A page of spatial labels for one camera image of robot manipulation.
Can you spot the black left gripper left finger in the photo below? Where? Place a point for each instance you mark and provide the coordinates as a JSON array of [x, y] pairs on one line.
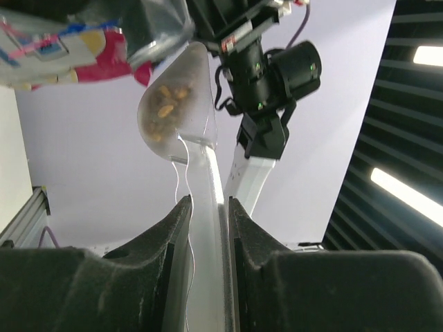
[[139, 286]]

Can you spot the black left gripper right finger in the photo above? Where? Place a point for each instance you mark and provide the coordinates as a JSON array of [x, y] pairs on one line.
[[280, 289]]

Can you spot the clear plastic scoop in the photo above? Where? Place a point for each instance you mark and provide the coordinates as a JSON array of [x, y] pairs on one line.
[[208, 294]]

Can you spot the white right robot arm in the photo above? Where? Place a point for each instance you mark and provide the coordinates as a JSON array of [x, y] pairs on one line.
[[262, 87]]

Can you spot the brown pet food kibble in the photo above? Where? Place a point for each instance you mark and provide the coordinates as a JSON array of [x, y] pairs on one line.
[[165, 110]]

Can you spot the pet food bag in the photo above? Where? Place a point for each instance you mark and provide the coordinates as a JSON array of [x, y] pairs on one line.
[[77, 42]]

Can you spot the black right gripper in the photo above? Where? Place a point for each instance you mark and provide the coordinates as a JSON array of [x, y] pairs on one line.
[[228, 27]]

